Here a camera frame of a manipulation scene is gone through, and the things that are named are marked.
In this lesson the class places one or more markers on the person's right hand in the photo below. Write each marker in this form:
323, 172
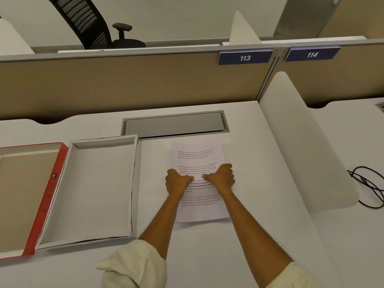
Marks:
221, 178

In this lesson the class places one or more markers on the person's left hand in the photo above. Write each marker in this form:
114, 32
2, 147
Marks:
176, 182

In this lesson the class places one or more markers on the person's left thumb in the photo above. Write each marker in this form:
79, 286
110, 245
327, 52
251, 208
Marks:
189, 178

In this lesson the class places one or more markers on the person's right thumb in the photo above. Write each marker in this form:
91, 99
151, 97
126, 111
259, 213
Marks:
207, 176

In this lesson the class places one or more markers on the printed white paper sheet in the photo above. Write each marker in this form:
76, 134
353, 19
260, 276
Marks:
196, 160

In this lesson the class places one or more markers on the person's left forearm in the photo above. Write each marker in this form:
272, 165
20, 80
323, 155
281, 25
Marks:
159, 218

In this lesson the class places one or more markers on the person's right forearm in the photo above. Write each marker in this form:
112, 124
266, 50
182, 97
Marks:
255, 233

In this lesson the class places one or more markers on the white cardboard box tray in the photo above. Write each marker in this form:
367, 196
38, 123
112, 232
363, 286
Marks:
90, 188

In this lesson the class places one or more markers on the white rounded desk divider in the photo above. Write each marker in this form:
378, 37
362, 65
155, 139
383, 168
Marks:
303, 143
244, 29
13, 37

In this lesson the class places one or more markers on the beige cubicle partition panel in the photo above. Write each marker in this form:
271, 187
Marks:
120, 83
333, 77

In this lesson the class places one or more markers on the blue desk number sign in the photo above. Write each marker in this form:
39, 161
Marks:
312, 54
244, 57

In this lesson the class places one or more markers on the red cardboard box lid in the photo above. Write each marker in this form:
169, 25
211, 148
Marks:
27, 197

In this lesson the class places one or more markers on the black mesh office chair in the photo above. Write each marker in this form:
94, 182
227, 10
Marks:
87, 23

